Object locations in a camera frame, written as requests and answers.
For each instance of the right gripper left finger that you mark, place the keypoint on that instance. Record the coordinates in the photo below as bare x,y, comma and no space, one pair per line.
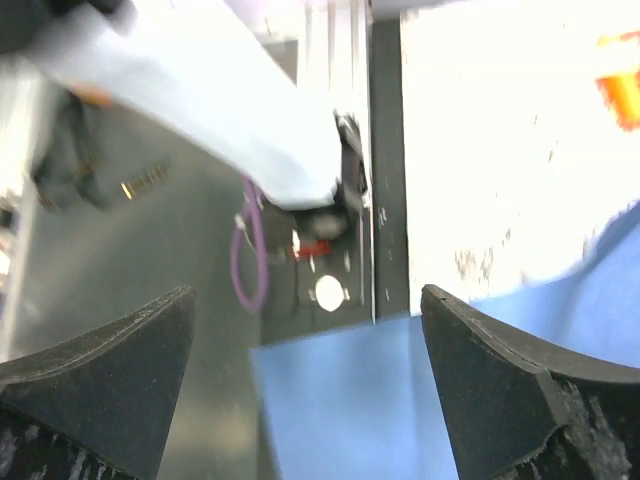
98,406

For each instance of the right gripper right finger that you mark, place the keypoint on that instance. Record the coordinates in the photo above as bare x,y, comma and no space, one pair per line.
518,407

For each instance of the blue wrapping paper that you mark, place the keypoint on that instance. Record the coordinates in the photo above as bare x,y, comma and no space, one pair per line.
362,402

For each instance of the orange packet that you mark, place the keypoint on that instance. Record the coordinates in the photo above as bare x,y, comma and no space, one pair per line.
618,83

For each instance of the black base frame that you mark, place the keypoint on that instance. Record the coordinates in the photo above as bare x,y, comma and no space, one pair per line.
349,263

